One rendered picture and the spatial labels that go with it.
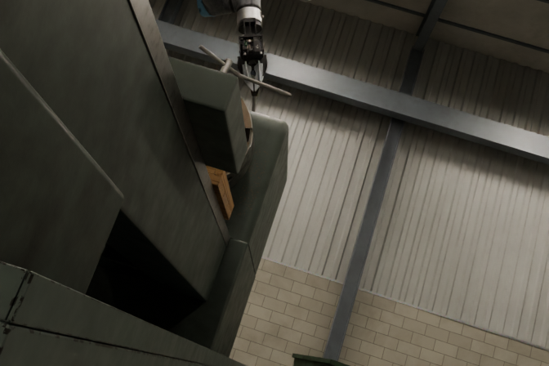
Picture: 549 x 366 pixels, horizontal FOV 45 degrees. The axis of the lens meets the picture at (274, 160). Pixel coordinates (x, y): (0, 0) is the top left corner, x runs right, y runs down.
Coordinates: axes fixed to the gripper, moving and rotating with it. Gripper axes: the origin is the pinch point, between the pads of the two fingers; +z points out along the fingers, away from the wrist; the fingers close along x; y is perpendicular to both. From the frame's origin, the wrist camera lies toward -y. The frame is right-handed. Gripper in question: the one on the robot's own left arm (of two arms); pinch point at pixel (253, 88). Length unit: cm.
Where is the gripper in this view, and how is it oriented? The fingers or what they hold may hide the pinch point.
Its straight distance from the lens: 197.7
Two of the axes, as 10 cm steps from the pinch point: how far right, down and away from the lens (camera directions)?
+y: -0.1, -3.2, -9.5
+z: 0.7, 9.5, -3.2
